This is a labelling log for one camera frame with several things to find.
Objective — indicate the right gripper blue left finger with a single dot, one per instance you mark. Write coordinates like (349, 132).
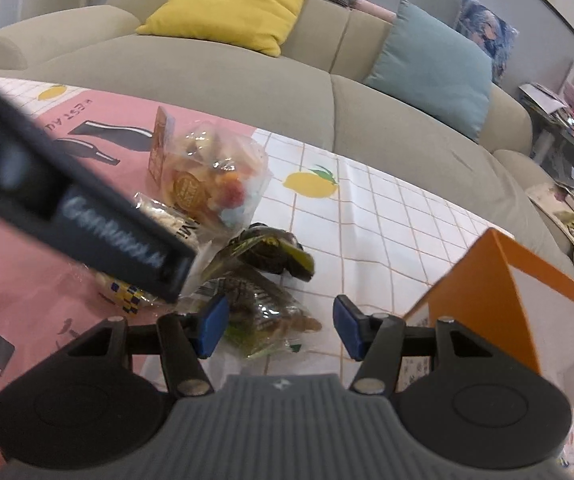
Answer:
(213, 319)

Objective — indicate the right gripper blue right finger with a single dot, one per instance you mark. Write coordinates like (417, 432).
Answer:
(352, 327)

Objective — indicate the brown nut snack pack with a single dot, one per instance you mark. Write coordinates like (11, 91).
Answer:
(263, 317)

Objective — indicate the white puffed rice cake pack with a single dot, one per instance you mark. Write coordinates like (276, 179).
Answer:
(173, 262)

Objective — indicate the dark green snack pack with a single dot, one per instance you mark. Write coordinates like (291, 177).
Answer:
(265, 249)

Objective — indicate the clear assorted snack bag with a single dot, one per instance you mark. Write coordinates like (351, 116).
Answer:
(209, 172)

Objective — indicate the orange cardboard box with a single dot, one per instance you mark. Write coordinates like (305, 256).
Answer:
(515, 300)

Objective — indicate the beige sofa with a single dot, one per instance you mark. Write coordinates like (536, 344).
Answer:
(314, 92)

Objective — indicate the stack of books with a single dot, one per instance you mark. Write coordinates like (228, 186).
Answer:
(572, 219)

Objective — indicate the yellow cushion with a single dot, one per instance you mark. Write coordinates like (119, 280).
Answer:
(258, 25)

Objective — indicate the light blue cushion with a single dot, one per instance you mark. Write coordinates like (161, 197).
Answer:
(427, 65)

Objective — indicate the cluttered desk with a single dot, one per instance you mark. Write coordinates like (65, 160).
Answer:
(552, 114)

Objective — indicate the floral patterned cushion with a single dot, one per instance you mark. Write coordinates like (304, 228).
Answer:
(491, 34)

